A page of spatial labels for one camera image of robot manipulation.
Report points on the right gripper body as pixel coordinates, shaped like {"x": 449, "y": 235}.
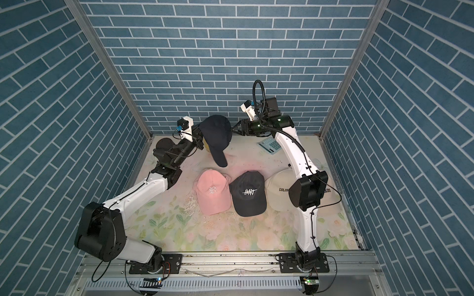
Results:
{"x": 256, "y": 129}

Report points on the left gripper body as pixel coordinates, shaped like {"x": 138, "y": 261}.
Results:
{"x": 196, "y": 142}

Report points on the black cap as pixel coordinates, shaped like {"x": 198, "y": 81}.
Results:
{"x": 217, "y": 132}
{"x": 248, "y": 194}

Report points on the pink baseball cap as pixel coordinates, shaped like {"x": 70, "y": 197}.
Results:
{"x": 212, "y": 192}

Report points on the black cap front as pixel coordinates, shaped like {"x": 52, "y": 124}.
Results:
{"x": 248, "y": 194}

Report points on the beige Colorado cap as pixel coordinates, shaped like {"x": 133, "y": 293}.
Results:
{"x": 277, "y": 190}
{"x": 329, "y": 195}

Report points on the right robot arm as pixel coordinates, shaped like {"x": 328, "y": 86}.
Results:
{"x": 308, "y": 190}

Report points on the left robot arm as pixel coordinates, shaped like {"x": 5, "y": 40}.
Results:
{"x": 101, "y": 231}

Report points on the light blue calculator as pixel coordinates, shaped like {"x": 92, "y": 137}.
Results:
{"x": 270, "y": 145}

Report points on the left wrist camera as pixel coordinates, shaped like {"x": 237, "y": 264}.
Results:
{"x": 184, "y": 128}

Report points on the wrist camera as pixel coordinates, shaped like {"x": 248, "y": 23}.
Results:
{"x": 248, "y": 108}
{"x": 184, "y": 128}

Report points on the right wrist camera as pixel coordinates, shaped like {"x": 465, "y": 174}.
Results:
{"x": 248, "y": 108}

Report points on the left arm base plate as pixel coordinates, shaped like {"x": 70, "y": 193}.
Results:
{"x": 165, "y": 264}

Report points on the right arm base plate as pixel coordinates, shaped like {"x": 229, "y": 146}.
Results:
{"x": 306, "y": 263}

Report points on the aluminium front rail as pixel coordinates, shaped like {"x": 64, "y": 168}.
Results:
{"x": 338, "y": 273}

